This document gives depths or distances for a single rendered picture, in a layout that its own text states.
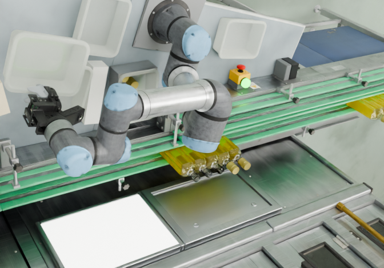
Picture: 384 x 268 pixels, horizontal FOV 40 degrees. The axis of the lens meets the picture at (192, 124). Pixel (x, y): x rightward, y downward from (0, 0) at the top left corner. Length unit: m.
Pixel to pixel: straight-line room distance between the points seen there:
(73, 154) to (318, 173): 1.48
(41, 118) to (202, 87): 0.45
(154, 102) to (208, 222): 0.81
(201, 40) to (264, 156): 0.82
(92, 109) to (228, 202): 0.66
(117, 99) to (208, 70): 1.11
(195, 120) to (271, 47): 1.01
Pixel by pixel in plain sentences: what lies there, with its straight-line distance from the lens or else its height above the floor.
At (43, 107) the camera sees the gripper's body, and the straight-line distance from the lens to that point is 1.45.
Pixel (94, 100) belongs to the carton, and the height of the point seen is 0.81.
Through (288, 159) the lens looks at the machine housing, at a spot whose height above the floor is 1.03.
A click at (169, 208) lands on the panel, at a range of 2.10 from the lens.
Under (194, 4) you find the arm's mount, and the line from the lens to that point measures 2.14.
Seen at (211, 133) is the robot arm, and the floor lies 1.37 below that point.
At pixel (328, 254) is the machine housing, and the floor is 1.57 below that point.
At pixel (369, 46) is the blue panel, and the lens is 3.32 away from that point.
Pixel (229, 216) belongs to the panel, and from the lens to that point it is 2.10.
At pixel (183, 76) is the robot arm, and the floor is 1.03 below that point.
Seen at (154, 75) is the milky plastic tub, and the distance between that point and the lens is 2.10.
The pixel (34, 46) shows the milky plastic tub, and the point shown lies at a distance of 1.59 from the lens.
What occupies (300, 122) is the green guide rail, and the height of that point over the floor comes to 0.94.
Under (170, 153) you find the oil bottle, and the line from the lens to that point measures 2.13.
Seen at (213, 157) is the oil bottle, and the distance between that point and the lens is 2.13.
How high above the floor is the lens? 2.44
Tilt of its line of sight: 44 degrees down
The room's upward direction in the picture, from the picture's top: 132 degrees clockwise
